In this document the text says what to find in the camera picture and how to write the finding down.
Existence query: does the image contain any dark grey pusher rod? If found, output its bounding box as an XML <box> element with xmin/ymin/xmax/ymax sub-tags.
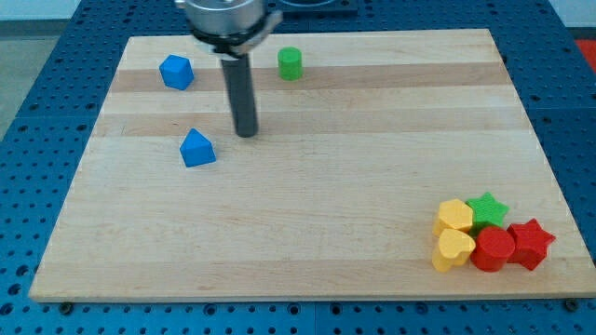
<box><xmin>222</xmin><ymin>55</ymin><xmax>258</xmax><ymax>138</ymax></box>

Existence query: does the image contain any green cylinder block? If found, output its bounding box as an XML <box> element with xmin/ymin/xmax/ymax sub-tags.
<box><xmin>278</xmin><ymin>47</ymin><xmax>303</xmax><ymax>81</ymax></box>

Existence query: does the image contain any blue cube block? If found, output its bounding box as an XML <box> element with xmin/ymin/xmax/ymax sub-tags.
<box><xmin>159</xmin><ymin>55</ymin><xmax>195</xmax><ymax>90</ymax></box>

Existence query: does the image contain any blue pentagon block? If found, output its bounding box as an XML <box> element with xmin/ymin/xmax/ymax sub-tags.
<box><xmin>180</xmin><ymin>128</ymin><xmax>216</xmax><ymax>168</ymax></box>

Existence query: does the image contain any wooden board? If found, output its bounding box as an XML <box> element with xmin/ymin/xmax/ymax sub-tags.
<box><xmin>29</xmin><ymin>29</ymin><xmax>595</xmax><ymax>303</ymax></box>

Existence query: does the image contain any yellow pentagon block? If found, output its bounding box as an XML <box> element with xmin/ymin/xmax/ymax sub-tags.
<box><xmin>432</xmin><ymin>199</ymin><xmax>474</xmax><ymax>236</ymax></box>

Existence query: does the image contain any yellow heart block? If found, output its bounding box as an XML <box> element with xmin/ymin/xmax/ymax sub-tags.
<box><xmin>431</xmin><ymin>229</ymin><xmax>476</xmax><ymax>273</ymax></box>

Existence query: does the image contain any green star block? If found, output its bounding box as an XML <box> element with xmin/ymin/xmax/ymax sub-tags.
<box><xmin>466</xmin><ymin>193</ymin><xmax>509</xmax><ymax>237</ymax></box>

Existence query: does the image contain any red cylinder block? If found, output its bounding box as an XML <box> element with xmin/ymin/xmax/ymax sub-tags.
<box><xmin>470</xmin><ymin>226</ymin><xmax>515</xmax><ymax>273</ymax></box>

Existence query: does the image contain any red star block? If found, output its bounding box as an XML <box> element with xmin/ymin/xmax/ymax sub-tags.
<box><xmin>507</xmin><ymin>219</ymin><xmax>556</xmax><ymax>271</ymax></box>

